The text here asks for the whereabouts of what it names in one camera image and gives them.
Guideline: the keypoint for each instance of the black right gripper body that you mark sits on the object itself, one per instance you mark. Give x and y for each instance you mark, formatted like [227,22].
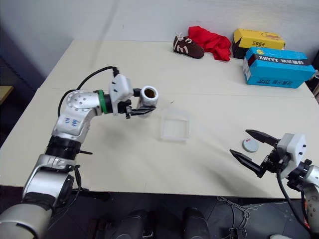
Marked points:
[274,161]

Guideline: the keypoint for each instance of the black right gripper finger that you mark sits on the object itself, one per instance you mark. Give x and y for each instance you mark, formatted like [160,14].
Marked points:
[264,138]
[249,161]

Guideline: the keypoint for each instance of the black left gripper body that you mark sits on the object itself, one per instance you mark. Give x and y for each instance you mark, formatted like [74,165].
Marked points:
[124,107]

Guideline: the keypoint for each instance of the white jar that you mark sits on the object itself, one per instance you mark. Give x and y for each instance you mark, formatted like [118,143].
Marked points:
[149,99]

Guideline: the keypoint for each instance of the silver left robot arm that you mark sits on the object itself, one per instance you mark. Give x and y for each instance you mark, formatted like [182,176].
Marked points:
[72,119]

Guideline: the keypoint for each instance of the grey round jar lid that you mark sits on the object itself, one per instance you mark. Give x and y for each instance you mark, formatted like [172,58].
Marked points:
[250,145]

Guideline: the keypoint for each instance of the clear plastic box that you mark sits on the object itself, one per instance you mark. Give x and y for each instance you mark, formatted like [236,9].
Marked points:
[175,125]

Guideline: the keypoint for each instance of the blue cardboard box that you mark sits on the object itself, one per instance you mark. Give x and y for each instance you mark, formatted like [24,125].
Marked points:
[276,68]

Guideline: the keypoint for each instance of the yellow cardboard box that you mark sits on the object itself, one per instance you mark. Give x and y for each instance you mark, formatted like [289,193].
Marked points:
[258,41]

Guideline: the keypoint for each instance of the brown baby shoe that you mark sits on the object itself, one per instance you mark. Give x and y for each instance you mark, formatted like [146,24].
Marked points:
[188,47]

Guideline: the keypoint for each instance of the small black clamp device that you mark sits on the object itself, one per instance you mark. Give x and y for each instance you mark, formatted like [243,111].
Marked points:
[237,232]

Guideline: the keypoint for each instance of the dark object beside table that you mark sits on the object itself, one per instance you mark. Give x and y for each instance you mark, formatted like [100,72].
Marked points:
[316,85]

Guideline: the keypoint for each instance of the dark rounded shape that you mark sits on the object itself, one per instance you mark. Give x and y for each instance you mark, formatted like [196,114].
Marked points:
[132,224]
[197,224]

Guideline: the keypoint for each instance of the red cloth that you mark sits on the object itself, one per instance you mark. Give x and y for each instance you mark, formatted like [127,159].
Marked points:
[211,43]

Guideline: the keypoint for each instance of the wooden side table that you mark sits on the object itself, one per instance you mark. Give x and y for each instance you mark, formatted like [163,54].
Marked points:
[5,91]

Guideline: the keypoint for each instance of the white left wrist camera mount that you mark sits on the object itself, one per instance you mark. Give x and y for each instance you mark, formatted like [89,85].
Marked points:
[120,87]

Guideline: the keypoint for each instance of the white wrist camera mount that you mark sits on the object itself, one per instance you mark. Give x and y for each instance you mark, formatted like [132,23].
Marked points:
[120,87]
[295,147]

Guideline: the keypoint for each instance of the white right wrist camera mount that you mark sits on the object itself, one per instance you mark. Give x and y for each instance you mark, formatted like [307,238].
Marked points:
[295,147]

